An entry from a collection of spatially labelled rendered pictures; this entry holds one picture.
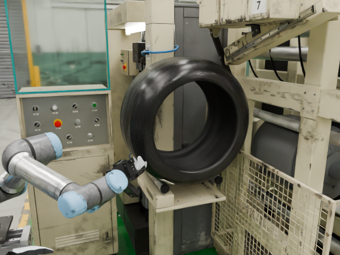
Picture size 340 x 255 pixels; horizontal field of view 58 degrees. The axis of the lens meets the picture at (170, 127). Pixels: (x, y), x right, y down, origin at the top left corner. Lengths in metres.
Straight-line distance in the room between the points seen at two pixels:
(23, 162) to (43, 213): 1.09
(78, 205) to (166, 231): 1.16
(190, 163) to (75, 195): 0.88
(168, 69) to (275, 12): 0.46
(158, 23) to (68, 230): 1.46
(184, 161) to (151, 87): 0.57
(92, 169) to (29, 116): 0.51
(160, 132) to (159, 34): 0.53
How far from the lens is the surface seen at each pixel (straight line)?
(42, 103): 2.04
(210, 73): 1.36
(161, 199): 1.47
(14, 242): 1.68
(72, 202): 0.94
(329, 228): 1.33
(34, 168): 1.12
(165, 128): 1.76
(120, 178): 1.03
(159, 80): 1.29
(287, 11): 1.30
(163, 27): 1.71
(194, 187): 1.70
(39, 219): 2.25
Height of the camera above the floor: 1.53
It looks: 14 degrees down
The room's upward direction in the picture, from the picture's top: straight up
